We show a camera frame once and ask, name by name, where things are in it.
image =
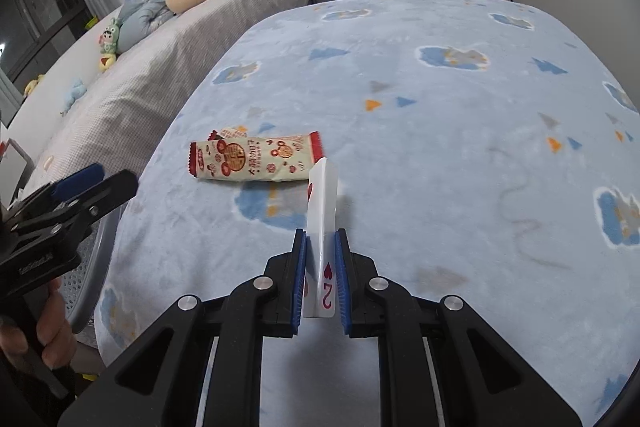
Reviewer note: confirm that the blue floral quilt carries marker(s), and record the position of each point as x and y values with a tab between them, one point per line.
150	2

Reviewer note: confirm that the green plush toy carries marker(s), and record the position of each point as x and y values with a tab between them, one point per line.
110	42

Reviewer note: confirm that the person's left hand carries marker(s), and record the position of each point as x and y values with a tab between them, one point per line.
57	332

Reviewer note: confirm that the small light blue plush toy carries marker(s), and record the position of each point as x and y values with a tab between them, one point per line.
74	96

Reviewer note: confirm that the white box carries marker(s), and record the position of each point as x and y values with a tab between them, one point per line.
12	167

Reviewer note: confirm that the bed with grey sheet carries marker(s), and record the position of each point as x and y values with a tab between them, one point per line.
150	72

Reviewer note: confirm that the grey perforated plastic basket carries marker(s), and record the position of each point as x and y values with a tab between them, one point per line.
95	257

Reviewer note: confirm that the light blue printed blanket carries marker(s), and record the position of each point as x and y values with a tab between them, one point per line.
450	107

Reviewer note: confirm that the small yellow plush toy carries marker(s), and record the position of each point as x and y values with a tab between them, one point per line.
34	86

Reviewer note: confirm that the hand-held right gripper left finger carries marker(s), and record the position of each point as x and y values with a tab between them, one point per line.
300	277

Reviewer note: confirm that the red and cream snack packet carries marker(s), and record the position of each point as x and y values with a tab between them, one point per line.
250	159

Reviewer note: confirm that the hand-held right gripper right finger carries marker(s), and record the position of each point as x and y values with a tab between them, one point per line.
342	282

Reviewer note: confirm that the playing card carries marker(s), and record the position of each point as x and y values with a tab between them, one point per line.
322	207

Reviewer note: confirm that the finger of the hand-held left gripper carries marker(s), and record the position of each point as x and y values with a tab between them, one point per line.
80	179
110	189

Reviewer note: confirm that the dark window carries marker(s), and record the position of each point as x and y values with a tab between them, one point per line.
40	17

